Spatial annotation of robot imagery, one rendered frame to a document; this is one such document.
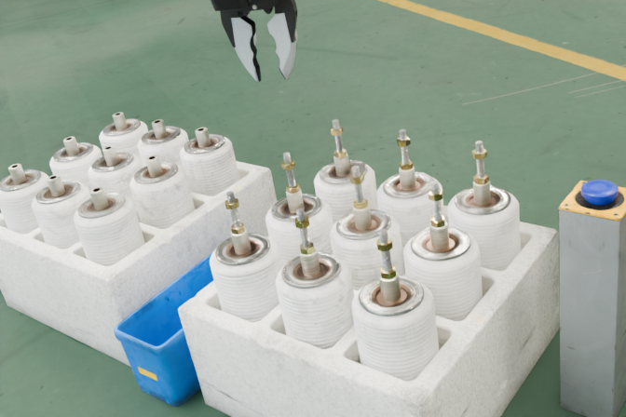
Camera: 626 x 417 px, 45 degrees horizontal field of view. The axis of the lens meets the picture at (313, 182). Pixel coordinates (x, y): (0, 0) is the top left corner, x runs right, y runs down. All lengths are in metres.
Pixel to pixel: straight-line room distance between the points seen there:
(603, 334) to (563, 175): 0.70
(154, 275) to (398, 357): 0.50
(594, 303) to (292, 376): 0.38
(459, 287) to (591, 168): 0.77
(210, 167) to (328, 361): 0.53
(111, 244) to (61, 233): 0.13
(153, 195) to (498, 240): 0.57
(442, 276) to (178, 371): 0.44
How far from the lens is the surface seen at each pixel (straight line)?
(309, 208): 1.08
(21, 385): 1.36
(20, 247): 1.38
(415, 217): 1.08
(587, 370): 1.04
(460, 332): 0.94
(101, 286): 1.21
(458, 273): 0.94
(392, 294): 0.87
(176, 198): 1.28
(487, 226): 1.02
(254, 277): 0.99
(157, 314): 1.23
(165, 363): 1.14
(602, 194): 0.91
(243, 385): 1.07
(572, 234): 0.93
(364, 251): 0.99
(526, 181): 1.62
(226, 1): 0.89
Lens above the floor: 0.78
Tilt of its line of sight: 27 degrees down
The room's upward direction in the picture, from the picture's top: 10 degrees counter-clockwise
